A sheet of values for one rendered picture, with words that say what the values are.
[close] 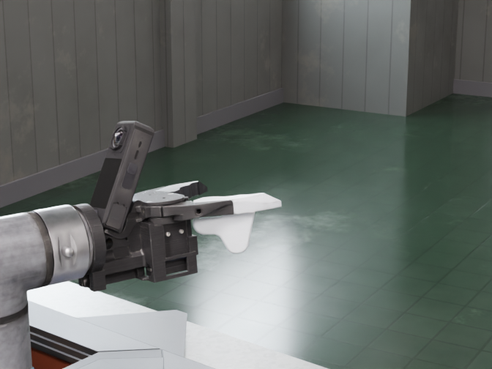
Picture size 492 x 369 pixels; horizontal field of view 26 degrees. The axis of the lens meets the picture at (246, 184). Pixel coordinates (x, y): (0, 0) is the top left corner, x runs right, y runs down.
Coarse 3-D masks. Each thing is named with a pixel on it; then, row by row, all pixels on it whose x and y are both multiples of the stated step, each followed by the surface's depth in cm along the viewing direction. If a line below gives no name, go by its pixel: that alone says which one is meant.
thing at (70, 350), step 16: (32, 336) 229; (48, 336) 226; (48, 352) 225; (64, 352) 223; (80, 352) 220; (96, 352) 217; (112, 352) 217; (128, 352) 217; (144, 352) 217; (160, 352) 217; (64, 368) 210
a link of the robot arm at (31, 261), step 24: (24, 216) 102; (0, 240) 99; (24, 240) 100; (48, 240) 101; (0, 264) 98; (24, 264) 100; (48, 264) 101; (0, 288) 99; (24, 288) 101; (0, 312) 99
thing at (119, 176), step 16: (128, 128) 107; (144, 128) 108; (112, 144) 109; (128, 144) 106; (144, 144) 107; (112, 160) 108; (128, 160) 106; (144, 160) 107; (112, 176) 107; (128, 176) 106; (96, 192) 109; (112, 192) 106; (128, 192) 107; (96, 208) 107; (112, 208) 106; (128, 208) 107; (112, 224) 106
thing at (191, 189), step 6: (168, 186) 119; (174, 186) 119; (180, 186) 119; (186, 186) 119; (192, 186) 120; (198, 186) 121; (204, 186) 122; (174, 192) 116; (180, 192) 118; (186, 192) 119; (192, 192) 120; (198, 192) 121; (204, 192) 122
